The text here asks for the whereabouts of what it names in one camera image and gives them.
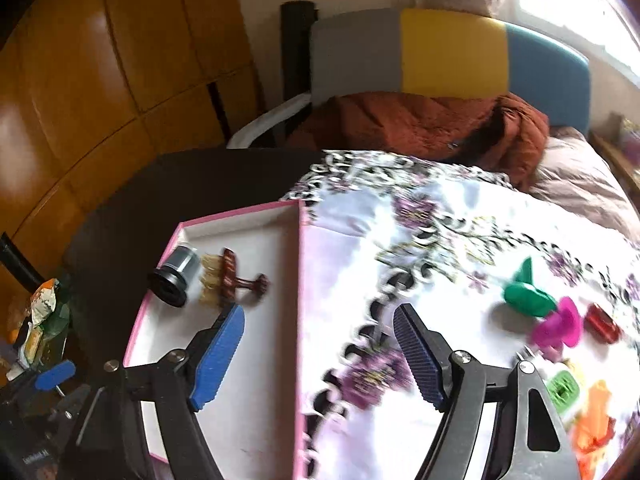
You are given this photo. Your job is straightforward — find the mauve quilted pillow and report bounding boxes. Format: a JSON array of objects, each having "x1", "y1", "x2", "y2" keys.
[{"x1": 530, "y1": 125, "x2": 640, "y2": 247}]

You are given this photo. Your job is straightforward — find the grey and black cylinder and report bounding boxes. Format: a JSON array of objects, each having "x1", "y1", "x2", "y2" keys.
[{"x1": 147, "y1": 242, "x2": 202, "y2": 308}]

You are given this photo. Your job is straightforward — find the orange plastic toy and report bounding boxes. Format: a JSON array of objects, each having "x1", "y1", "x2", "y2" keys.
[{"x1": 570, "y1": 380, "x2": 619, "y2": 467}]

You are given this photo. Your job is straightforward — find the grey yellow blue headboard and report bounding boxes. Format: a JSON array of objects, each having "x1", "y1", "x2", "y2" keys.
[{"x1": 310, "y1": 7, "x2": 591, "y2": 136}]

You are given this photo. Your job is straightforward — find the window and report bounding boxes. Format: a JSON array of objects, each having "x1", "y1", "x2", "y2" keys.
[{"x1": 510, "y1": 0, "x2": 640, "y2": 88}]

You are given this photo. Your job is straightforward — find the magenta plastic toy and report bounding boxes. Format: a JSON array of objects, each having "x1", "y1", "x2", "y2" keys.
[{"x1": 530, "y1": 296, "x2": 584, "y2": 357}]

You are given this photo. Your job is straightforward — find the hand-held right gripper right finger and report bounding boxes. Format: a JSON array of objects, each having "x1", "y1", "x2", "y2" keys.
[{"x1": 392, "y1": 303, "x2": 588, "y2": 480}]

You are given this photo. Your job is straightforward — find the crumpled snack packet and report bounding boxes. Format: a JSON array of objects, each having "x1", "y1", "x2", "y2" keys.
[{"x1": 10, "y1": 280, "x2": 72, "y2": 371}]

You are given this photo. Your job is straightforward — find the black post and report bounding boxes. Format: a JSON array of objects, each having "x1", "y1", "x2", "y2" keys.
[{"x1": 280, "y1": 1, "x2": 319, "y2": 143}]

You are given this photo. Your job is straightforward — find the wooden wardrobe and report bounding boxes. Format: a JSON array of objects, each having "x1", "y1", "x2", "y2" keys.
[{"x1": 0, "y1": 0, "x2": 267, "y2": 281}]

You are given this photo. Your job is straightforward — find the yellow carved oval block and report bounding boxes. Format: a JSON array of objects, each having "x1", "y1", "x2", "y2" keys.
[{"x1": 565, "y1": 360, "x2": 589, "y2": 386}]

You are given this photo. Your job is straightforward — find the embroidered white tablecloth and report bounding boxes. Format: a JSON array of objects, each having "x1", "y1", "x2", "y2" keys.
[{"x1": 280, "y1": 150, "x2": 640, "y2": 480}]

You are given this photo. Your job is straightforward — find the rust orange blanket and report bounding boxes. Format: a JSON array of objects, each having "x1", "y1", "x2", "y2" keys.
[{"x1": 287, "y1": 91, "x2": 550, "y2": 191}]

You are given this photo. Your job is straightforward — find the black bar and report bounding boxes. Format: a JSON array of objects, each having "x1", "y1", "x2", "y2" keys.
[{"x1": 0, "y1": 232, "x2": 46, "y2": 292}]

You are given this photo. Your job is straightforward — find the green plastic toy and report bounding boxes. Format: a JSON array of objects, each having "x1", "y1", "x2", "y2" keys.
[{"x1": 502, "y1": 257, "x2": 557, "y2": 317}]

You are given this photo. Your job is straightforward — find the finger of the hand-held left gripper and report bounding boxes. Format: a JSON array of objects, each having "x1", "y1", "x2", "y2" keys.
[{"x1": 35, "y1": 360, "x2": 93, "y2": 416}]

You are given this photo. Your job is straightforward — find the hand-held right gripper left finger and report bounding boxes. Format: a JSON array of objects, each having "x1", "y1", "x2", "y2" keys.
[{"x1": 72, "y1": 304, "x2": 247, "y2": 480}]

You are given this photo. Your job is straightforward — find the wooden desk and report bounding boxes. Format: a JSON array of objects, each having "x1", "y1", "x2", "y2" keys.
[{"x1": 590, "y1": 115, "x2": 640, "y2": 196}]

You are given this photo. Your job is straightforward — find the brown handled bristle brush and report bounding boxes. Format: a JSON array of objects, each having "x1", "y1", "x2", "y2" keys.
[{"x1": 200, "y1": 248, "x2": 271, "y2": 306}]

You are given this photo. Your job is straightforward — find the small green plastic block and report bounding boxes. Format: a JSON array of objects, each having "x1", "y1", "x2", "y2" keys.
[{"x1": 545, "y1": 370, "x2": 582, "y2": 414}]

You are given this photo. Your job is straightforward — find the red metal case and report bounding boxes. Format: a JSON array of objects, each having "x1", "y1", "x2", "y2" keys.
[{"x1": 584, "y1": 304, "x2": 622, "y2": 344}]

